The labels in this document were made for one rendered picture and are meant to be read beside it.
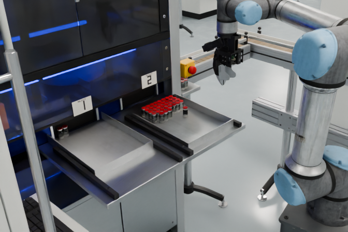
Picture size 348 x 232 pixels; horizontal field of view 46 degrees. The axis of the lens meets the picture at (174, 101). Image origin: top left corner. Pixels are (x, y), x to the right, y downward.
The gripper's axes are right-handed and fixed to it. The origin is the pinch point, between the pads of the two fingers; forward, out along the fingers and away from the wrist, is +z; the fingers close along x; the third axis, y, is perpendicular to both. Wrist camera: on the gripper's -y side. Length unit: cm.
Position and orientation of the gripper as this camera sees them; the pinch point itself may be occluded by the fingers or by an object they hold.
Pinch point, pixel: (221, 81)
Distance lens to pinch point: 157.2
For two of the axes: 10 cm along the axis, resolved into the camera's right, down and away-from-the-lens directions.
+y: 6.9, 3.1, -6.6
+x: 7.3, -3.3, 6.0
